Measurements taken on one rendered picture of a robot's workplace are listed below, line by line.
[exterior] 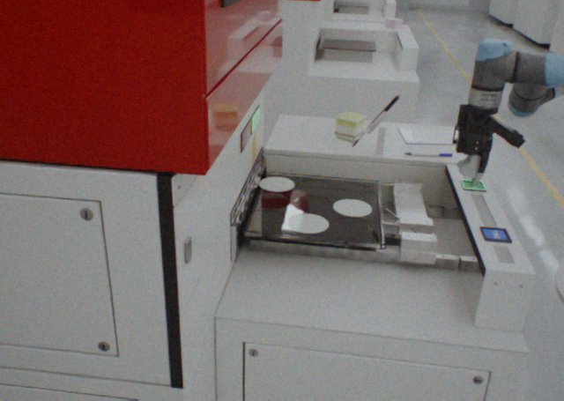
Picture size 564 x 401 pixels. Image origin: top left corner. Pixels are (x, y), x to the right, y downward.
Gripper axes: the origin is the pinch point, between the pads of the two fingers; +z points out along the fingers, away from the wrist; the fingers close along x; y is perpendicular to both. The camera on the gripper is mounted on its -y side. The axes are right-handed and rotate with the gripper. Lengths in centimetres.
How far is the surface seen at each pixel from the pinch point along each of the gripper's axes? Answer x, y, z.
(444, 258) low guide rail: 18.8, 8.8, 12.8
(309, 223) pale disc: 16.6, 41.6, 7.7
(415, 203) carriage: -4.2, 13.9, 9.7
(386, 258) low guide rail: 18.9, 22.4, 14.3
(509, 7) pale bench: -1021, -260, 60
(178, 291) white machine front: 66, 59, -5
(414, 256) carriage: 22.4, 16.4, 10.7
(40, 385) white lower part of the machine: 66, 85, 19
